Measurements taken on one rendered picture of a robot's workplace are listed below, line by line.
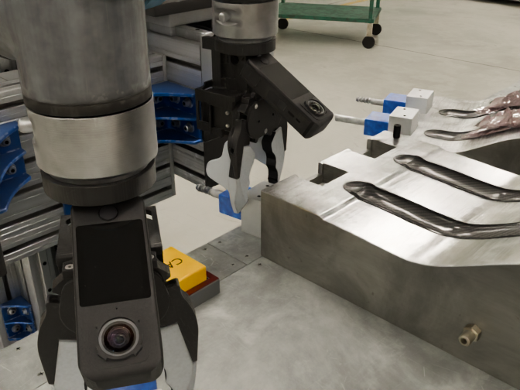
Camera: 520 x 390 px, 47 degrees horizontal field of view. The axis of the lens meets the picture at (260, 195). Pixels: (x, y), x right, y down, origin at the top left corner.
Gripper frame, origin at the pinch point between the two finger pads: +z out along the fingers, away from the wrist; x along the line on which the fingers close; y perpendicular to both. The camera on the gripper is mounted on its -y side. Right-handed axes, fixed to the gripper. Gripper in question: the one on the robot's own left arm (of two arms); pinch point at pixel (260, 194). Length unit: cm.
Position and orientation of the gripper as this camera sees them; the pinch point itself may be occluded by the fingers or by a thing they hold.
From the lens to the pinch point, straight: 78.1
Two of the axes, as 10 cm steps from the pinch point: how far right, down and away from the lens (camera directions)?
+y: -8.2, -2.7, 5.1
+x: -5.8, 3.8, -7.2
